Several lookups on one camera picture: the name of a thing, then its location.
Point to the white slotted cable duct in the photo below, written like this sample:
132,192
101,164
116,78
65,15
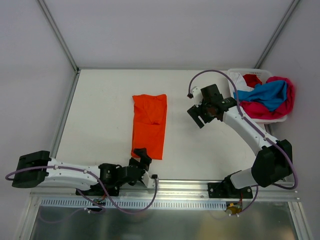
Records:
139,204

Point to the aluminium frame post left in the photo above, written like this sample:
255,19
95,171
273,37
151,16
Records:
57,33

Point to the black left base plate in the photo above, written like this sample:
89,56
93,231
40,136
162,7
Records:
97,191

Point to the aluminium frame post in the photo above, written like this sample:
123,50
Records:
57,33
285,19

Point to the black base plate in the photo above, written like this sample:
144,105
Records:
97,191
225,190

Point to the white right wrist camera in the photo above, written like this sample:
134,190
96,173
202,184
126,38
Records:
196,95

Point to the white plastic laundry basket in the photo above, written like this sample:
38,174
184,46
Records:
263,75

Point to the aluminium frame post right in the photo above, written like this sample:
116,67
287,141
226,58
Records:
285,19

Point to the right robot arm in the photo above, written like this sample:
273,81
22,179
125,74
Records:
273,157

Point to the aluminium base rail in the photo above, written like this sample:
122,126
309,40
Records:
169,189

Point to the white t shirt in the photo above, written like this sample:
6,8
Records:
240,82

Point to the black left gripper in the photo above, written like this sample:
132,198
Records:
138,164

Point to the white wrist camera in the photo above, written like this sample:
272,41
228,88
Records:
196,95
149,180

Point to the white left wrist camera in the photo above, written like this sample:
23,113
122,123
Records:
149,180

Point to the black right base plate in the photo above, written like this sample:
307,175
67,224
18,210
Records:
225,190

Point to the blue t shirt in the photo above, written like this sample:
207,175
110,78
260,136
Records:
268,96

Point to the magenta pink t shirt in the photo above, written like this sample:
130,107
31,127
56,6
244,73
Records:
284,109

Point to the orange t shirt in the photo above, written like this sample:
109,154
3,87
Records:
149,124

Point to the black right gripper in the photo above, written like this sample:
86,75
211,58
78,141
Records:
200,113

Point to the red t shirt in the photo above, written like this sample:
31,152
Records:
252,80

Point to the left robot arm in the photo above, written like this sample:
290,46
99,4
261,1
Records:
39,169

